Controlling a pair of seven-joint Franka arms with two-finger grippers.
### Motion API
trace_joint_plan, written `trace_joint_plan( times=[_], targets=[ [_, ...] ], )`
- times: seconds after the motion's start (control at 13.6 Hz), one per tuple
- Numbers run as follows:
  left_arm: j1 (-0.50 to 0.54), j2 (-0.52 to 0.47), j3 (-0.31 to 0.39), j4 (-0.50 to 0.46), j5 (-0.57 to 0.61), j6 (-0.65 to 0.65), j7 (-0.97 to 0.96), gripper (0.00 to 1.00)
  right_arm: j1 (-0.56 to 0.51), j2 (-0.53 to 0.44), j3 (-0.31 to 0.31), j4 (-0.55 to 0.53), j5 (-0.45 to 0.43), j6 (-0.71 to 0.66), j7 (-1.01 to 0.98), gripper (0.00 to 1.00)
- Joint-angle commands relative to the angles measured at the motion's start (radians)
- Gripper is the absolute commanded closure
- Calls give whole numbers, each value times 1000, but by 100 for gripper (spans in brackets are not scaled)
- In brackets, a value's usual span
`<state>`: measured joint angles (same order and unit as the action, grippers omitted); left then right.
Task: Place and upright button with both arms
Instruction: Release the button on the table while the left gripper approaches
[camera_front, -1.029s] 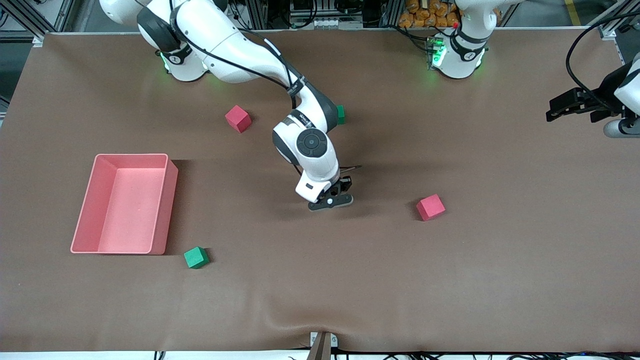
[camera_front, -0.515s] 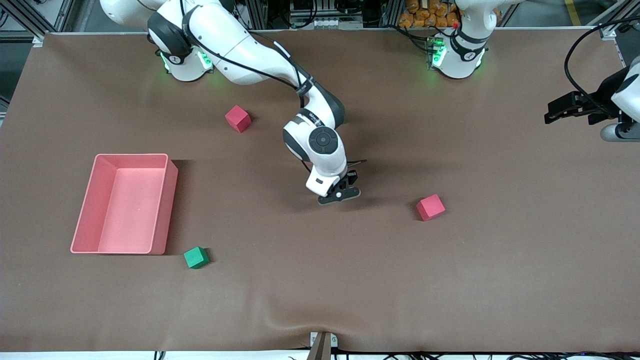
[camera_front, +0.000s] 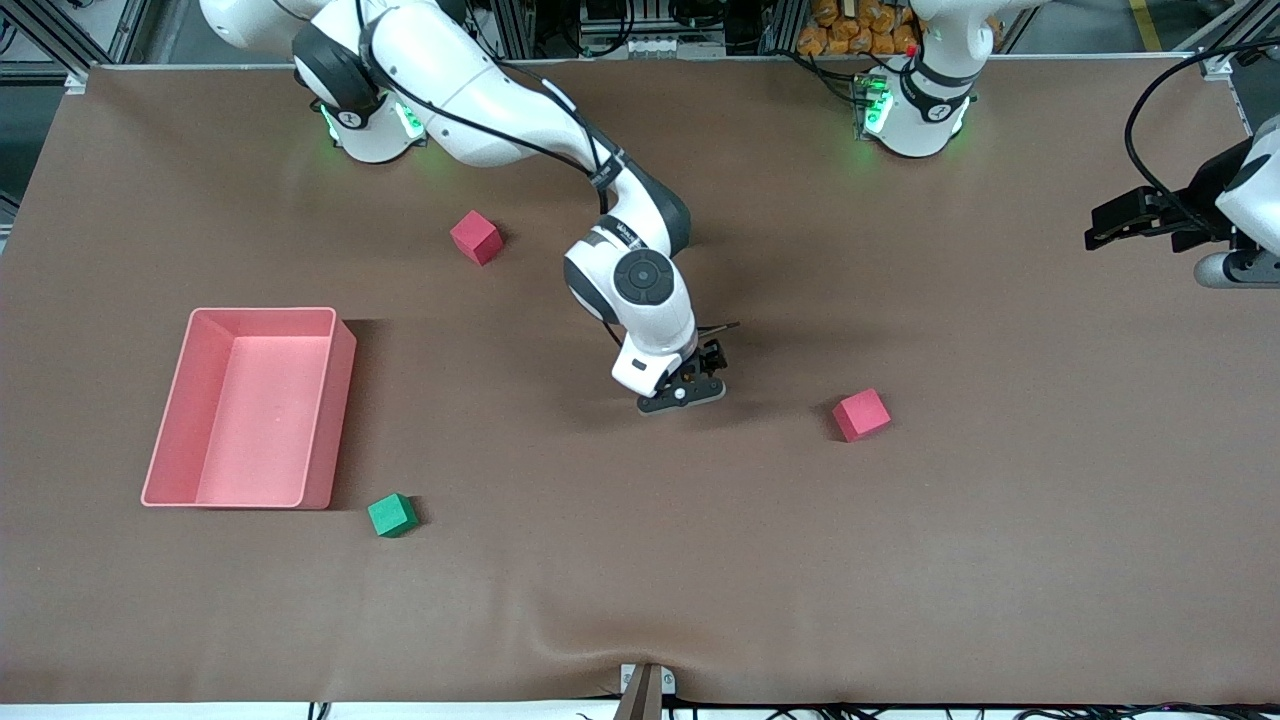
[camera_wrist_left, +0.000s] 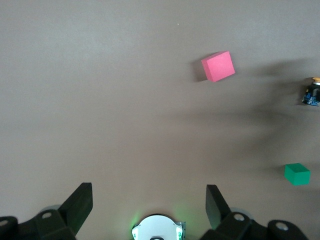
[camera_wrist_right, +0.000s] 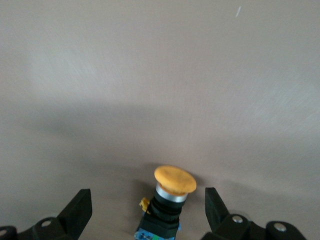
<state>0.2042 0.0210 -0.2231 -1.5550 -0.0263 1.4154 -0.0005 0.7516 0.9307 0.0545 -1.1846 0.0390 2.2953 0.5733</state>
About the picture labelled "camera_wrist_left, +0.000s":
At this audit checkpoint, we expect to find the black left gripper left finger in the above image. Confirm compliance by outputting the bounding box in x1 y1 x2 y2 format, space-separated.
0 182 94 240

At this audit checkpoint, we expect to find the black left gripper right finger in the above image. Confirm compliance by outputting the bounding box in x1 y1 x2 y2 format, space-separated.
199 184 310 240

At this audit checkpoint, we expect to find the orange capped black push button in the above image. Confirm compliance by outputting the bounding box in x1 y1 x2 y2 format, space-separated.
301 77 320 107

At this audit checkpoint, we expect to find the green foam cube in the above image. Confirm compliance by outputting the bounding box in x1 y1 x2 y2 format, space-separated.
284 162 311 187

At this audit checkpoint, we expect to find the brown table cloth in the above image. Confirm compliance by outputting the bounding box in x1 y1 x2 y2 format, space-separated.
0 0 320 240

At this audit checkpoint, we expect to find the pink foam cube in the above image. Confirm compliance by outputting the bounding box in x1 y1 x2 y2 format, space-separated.
201 50 236 83

